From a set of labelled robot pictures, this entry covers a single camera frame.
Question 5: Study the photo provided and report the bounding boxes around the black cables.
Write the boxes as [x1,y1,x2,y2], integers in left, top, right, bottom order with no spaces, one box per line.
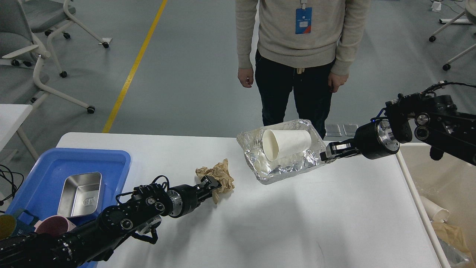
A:
[0,165,24,206]

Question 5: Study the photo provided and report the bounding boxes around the floor socket plate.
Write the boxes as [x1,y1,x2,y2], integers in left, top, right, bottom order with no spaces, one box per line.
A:
[325,124,343,137]
[342,124,359,136]

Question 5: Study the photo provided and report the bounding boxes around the grey office chair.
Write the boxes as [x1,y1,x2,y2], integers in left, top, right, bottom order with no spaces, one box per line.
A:
[0,0,95,114]
[22,0,109,48]

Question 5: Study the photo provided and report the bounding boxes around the white paper cup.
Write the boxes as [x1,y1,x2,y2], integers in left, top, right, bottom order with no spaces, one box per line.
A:
[262,130,311,161]

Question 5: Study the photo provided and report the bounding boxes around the paper cup in bin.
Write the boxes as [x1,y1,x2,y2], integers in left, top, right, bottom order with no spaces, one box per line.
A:
[420,195,450,223]

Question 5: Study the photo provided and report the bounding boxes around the white side table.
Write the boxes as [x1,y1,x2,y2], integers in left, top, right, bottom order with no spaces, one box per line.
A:
[0,104,39,160]

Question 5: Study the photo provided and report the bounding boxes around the pink plastic mug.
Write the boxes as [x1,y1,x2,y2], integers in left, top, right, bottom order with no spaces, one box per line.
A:
[34,215,76,237]

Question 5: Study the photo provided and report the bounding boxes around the beige plastic bin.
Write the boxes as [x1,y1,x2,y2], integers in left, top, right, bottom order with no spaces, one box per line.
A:
[400,143,476,263]

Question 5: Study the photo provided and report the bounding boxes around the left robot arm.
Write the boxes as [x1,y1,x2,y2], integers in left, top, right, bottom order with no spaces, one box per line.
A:
[0,175,221,268]

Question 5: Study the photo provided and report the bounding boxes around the floor socket plate left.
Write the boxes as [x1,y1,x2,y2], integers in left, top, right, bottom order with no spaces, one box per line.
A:
[325,124,343,137]

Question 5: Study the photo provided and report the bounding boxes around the floor socket plate right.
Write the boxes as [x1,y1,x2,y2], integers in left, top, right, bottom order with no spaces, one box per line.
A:
[342,124,359,136]

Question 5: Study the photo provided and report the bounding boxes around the person in beige sweater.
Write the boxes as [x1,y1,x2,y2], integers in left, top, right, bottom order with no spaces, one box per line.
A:
[235,0,371,138]

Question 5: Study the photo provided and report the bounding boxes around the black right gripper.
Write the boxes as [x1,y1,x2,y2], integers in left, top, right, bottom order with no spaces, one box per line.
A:
[320,120,400,162]

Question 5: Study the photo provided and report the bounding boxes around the blue plastic tray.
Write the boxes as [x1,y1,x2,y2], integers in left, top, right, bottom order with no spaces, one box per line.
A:
[0,148,131,268]

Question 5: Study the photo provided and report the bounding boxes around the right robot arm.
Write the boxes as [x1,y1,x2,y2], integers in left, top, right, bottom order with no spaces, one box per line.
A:
[320,81,476,165]

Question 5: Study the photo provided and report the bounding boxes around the dark blue HOME mug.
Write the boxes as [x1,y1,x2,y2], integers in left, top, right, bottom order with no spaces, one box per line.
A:
[0,208,39,240]

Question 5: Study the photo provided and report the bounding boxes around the aluminium foil tray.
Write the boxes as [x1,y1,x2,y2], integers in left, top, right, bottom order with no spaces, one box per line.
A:
[237,119,326,185]

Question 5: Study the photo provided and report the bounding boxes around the white chair base right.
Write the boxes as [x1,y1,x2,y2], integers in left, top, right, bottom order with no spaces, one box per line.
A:
[428,0,476,71]

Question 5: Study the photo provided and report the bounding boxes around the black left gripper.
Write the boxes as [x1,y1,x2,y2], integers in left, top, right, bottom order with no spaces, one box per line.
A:
[167,175,222,218]

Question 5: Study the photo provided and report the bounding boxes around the metal rectangular tin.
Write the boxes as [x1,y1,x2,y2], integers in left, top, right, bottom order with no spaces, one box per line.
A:
[57,172,104,219]

